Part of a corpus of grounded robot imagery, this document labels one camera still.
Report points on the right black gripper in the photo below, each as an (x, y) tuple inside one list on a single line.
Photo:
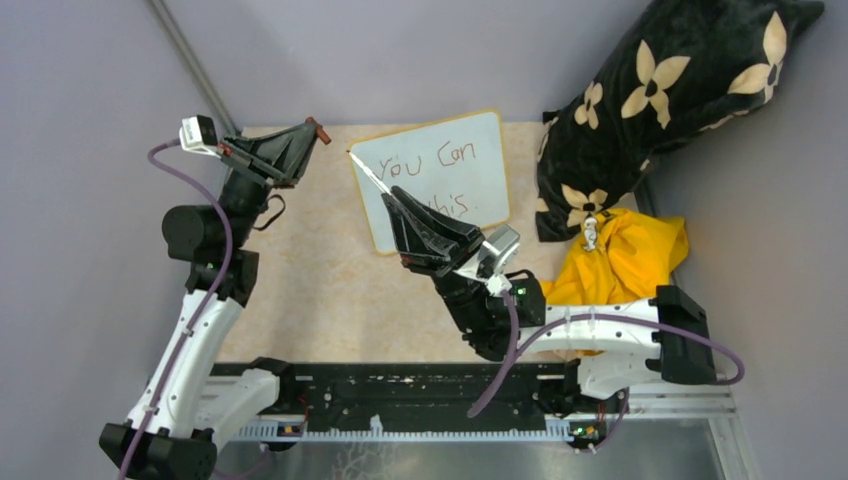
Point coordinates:
[(424, 251)]

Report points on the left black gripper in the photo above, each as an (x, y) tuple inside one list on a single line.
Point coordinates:
[(288, 151)]

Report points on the brown marker cap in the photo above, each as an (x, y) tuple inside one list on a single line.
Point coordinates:
[(323, 135)]

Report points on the yellow framed whiteboard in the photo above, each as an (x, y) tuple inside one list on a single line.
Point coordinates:
[(455, 165)]

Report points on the white marker pen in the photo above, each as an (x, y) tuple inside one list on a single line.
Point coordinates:
[(369, 174)]

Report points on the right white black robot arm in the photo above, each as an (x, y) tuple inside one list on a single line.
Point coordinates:
[(663, 337)]

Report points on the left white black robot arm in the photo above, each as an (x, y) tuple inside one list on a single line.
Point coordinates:
[(172, 432)]

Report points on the yellow cloth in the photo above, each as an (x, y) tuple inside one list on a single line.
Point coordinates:
[(634, 255)]

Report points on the black floral pillow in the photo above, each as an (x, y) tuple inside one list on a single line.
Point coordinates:
[(683, 68)]

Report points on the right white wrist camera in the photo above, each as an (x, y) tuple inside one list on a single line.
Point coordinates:
[(488, 262)]

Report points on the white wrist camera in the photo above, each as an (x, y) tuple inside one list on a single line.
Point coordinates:
[(488, 262), (197, 135)]

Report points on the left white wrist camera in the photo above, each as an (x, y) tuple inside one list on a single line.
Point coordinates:
[(197, 135)]

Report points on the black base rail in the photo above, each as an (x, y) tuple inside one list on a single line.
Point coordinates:
[(433, 397)]

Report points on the aluminium corner post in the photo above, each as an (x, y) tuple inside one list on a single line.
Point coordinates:
[(191, 63)]

